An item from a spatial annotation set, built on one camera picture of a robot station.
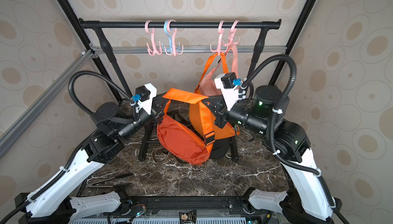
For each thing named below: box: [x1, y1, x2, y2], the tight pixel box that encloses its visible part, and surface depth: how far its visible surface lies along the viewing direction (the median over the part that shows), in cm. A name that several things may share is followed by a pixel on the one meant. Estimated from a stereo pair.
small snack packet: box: [179, 209, 197, 224], surface depth 71 cm
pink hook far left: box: [144, 19, 163, 57], surface depth 54 cm
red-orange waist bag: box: [156, 88, 216, 166], surface depth 69 cm
